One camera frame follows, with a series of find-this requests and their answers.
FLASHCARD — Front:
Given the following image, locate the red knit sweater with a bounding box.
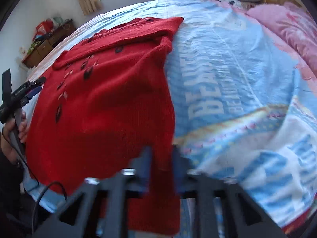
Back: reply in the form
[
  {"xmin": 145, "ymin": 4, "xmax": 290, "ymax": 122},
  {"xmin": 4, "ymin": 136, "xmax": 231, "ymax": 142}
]
[{"xmin": 26, "ymin": 17, "xmax": 183, "ymax": 235}]

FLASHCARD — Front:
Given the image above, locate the brown wooden desk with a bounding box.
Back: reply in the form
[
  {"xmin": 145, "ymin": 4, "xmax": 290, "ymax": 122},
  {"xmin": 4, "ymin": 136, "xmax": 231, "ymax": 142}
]
[{"xmin": 21, "ymin": 19, "xmax": 76, "ymax": 69}]

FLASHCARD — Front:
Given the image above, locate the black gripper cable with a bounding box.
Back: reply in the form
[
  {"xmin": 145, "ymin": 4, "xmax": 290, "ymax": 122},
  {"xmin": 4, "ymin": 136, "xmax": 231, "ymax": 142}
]
[{"xmin": 1, "ymin": 128, "xmax": 68, "ymax": 233}]

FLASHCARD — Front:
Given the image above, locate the red bag on desk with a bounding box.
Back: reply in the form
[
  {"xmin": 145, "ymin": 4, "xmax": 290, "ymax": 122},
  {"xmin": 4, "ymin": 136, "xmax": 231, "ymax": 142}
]
[{"xmin": 32, "ymin": 19, "xmax": 54, "ymax": 41}]

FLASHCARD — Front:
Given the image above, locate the pink pillow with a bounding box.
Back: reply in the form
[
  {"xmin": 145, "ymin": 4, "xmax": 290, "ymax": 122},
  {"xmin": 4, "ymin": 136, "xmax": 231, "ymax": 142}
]
[{"xmin": 247, "ymin": 2, "xmax": 316, "ymax": 75}]

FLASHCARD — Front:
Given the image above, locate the person's left hand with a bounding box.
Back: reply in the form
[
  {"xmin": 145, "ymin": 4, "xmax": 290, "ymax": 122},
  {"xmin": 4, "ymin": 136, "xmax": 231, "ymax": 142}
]
[{"xmin": 1, "ymin": 111, "xmax": 29, "ymax": 164}]

